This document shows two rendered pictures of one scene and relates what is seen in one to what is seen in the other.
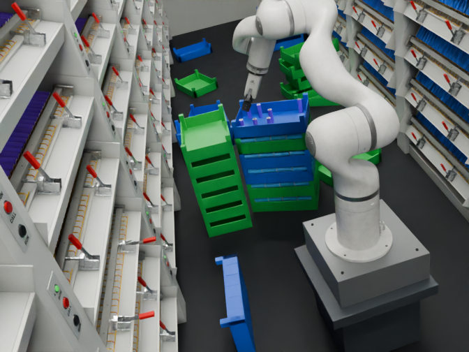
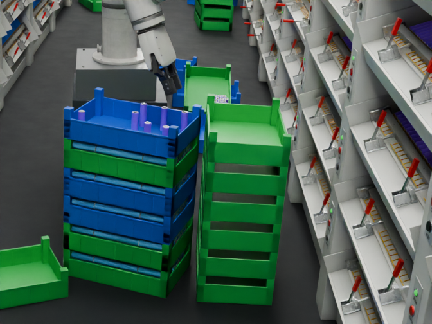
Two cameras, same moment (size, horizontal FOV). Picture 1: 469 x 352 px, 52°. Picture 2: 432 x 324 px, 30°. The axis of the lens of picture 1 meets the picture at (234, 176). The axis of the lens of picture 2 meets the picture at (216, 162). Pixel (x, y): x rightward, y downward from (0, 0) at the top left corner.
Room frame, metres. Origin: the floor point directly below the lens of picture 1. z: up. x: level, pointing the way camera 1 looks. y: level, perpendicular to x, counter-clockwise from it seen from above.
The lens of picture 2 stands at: (3.78, -0.14, 1.16)
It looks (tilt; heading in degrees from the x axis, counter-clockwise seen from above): 23 degrees down; 176
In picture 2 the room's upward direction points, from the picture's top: 5 degrees clockwise
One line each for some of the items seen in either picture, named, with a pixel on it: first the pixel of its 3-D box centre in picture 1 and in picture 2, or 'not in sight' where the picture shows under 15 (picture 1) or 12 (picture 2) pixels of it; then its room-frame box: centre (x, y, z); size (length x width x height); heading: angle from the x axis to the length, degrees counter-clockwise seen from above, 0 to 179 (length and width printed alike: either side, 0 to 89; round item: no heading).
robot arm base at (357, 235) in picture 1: (356, 214); (119, 31); (1.02, -0.31, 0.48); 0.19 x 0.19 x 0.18
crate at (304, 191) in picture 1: (283, 177); (129, 231); (1.81, -0.21, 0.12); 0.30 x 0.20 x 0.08; 71
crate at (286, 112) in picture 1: (271, 115); (134, 121); (1.81, -0.21, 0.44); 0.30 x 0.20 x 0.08; 71
